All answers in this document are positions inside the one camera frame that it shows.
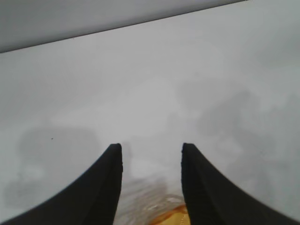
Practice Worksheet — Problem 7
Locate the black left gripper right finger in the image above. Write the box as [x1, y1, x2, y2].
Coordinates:
[181, 142, 300, 225]

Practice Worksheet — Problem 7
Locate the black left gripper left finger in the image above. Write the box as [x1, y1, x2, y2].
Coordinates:
[0, 142, 124, 225]

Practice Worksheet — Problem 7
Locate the yellow woven wicker basket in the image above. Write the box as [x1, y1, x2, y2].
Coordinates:
[145, 194, 192, 225]

